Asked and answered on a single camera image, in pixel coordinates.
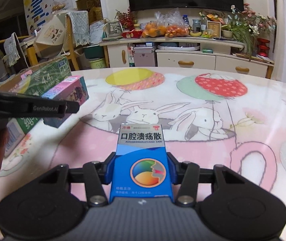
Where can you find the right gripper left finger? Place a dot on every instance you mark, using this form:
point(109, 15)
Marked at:
point(95, 175)

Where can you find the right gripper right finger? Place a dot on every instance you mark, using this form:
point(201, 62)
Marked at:
point(185, 174)

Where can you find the blue medicine box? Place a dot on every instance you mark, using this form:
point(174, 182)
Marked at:
point(141, 167)

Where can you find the pink blue carton box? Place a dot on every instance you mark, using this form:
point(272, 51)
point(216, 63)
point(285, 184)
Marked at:
point(73, 88)

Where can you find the cardboard box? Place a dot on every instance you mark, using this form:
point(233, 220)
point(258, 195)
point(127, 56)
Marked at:
point(14, 80)

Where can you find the beige tote bag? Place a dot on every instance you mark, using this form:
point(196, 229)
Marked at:
point(49, 42)

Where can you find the green trash bin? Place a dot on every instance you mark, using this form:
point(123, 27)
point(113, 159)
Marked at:
point(97, 63)

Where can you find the wooden chair with tote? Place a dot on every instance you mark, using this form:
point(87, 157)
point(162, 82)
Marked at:
point(77, 33)

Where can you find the pink storage case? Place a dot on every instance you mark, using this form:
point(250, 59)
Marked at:
point(145, 56)

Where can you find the white TV cabinet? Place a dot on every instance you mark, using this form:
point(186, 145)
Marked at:
point(190, 52)

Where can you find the red gift box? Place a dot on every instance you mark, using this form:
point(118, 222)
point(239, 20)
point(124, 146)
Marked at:
point(133, 34)

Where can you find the red vase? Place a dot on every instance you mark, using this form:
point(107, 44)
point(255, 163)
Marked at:
point(263, 48)

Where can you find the framed certificate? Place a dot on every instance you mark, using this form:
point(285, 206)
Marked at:
point(214, 28)

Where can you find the bag of oranges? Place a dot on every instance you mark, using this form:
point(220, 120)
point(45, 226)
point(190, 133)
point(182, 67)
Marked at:
point(167, 25)

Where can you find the red berry plant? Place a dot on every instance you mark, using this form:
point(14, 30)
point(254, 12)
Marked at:
point(126, 19)

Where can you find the potted flower plant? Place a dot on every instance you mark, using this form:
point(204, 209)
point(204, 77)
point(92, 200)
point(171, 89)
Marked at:
point(246, 26)

